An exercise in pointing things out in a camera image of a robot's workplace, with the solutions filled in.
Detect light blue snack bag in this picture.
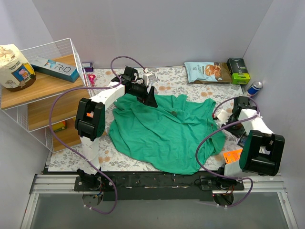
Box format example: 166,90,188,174
184,62,232,83

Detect wooden shelf unit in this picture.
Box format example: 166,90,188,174
0,54,107,153

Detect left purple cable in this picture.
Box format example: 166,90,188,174
49,56,150,214

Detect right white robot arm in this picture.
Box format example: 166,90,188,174
214,96,285,190

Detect green black box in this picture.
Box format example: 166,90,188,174
226,58,250,85

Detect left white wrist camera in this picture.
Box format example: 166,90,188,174
143,73,156,86

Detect purple box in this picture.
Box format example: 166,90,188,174
82,62,94,73

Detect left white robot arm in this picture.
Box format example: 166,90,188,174
75,67,158,191

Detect orange box right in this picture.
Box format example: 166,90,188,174
223,148,242,164

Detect pink box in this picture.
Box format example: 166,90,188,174
87,74,96,87

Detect aluminium rail frame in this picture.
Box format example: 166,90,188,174
21,173,298,229

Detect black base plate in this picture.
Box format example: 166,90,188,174
74,171,244,201

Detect yellow box under shelf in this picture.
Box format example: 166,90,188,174
52,121,67,132

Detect green garment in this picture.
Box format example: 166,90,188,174
109,94,225,175

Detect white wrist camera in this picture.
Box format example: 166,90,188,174
213,109,231,125
143,73,156,86

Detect white blue toothpaste box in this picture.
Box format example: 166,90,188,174
30,56,79,83

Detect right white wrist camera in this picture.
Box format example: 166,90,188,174
213,109,231,125

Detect white wire basket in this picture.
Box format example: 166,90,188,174
0,38,95,152

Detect blue energy drink can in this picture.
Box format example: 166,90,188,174
246,81,263,97

